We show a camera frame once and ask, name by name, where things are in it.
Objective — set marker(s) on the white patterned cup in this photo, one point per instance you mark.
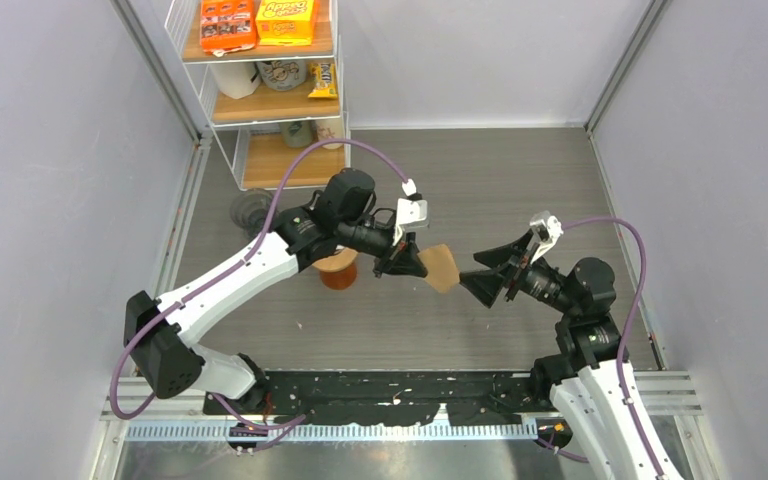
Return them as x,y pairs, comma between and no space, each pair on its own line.
329,128

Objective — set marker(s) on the printed white mug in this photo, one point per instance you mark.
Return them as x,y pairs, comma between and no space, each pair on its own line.
282,75

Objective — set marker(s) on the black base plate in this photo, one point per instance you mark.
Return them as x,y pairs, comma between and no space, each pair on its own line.
400,398

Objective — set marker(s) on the round wooden dripper stand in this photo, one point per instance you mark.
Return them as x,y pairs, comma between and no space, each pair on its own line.
341,260

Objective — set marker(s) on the orange snack box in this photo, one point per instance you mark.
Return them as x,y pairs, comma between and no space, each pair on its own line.
227,26

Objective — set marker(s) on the white wire wooden shelf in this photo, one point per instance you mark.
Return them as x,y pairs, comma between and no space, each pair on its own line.
246,131

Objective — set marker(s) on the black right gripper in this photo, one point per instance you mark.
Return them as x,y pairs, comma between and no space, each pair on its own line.
486,285

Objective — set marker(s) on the brown paper filter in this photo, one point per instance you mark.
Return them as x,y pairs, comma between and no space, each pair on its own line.
442,271

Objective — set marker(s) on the yellow candy bag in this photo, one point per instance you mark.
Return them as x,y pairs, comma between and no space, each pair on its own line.
324,80

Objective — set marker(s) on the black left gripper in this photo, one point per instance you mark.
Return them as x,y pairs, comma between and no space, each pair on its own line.
403,260

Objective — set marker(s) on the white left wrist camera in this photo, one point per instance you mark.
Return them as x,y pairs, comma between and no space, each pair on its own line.
412,212

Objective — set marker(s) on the yellow snack box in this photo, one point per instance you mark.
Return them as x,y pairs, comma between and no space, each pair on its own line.
286,22

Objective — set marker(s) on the amber glass jar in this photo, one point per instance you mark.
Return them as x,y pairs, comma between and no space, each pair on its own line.
339,280

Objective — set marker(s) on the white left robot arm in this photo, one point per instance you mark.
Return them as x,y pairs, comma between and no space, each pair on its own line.
162,335

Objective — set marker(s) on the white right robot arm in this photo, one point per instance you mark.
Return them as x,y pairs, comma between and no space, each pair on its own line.
590,380

